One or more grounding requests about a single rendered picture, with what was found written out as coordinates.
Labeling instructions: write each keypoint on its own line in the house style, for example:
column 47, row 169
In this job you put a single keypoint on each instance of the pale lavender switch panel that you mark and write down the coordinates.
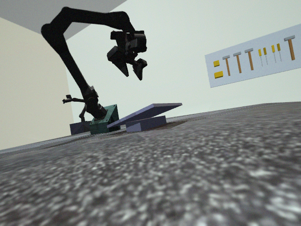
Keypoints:
column 144, row 119

